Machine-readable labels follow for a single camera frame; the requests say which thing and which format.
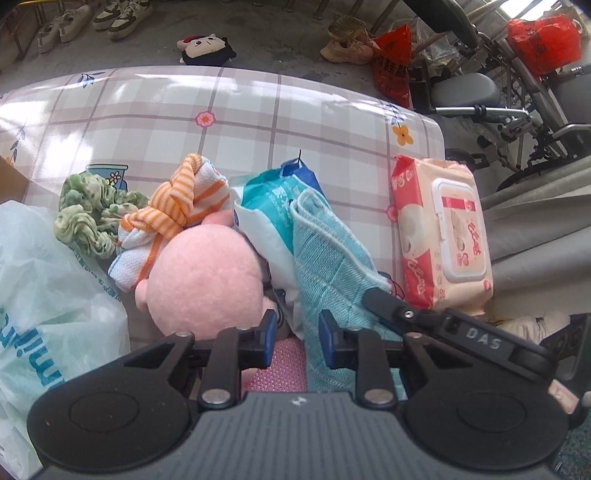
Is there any light blue woven cloth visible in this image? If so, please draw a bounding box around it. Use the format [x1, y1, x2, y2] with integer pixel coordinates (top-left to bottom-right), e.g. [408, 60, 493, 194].
[290, 188, 401, 392]

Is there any pink mesh sponge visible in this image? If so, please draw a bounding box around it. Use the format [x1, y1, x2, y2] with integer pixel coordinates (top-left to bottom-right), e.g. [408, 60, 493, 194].
[242, 337, 308, 393]

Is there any pink plush doll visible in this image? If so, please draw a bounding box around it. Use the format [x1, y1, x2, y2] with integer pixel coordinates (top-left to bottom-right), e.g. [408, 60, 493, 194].
[135, 210, 288, 342]

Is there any pink wet wipes pack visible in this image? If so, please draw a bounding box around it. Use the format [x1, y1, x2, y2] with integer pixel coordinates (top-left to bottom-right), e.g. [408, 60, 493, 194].
[391, 155, 494, 316]

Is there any grey sofa cushion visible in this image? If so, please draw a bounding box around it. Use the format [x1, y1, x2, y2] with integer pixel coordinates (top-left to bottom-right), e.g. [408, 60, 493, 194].
[482, 157, 590, 319]

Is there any blue white tissue pack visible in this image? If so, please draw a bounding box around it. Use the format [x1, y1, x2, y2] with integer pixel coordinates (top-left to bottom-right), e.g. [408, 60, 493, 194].
[229, 159, 322, 337]

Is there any orange striped white cloth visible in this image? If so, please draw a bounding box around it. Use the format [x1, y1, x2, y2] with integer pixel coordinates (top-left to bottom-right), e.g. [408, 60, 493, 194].
[108, 154, 230, 291]

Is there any white green plastic bag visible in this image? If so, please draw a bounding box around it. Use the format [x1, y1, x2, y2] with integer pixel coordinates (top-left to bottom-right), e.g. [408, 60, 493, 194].
[1, 200, 130, 479]

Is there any green floral scrunchie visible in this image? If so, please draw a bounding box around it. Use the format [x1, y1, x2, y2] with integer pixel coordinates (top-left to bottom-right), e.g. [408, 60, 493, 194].
[54, 171, 148, 260]

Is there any grey black wheelchair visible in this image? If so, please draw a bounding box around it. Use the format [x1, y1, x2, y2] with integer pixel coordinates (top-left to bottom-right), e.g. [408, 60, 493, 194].
[407, 1, 590, 191]

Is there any red plastic bag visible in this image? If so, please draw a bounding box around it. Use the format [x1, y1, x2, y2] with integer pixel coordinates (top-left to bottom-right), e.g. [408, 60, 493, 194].
[507, 14, 581, 78]
[370, 24, 413, 109]

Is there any beige sneaker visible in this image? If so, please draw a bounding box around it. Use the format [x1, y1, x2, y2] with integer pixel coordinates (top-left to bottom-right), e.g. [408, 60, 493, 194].
[320, 15, 379, 65]

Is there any cardboard box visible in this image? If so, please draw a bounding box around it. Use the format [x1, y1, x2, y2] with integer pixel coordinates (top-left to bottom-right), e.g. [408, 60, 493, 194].
[0, 157, 29, 204]

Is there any black haired plush toy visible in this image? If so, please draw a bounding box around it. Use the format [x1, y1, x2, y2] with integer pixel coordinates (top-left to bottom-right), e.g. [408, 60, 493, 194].
[176, 34, 236, 67]

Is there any brown white sneaker right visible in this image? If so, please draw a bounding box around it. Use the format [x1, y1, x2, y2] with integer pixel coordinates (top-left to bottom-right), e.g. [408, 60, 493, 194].
[107, 1, 153, 41]

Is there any brown white sneaker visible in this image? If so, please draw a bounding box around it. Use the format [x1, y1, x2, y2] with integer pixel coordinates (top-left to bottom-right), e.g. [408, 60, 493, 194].
[107, 1, 153, 41]
[92, 0, 122, 31]

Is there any white sneaker left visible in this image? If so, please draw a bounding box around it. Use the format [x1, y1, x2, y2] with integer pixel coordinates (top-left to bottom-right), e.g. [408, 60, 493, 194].
[37, 17, 61, 54]

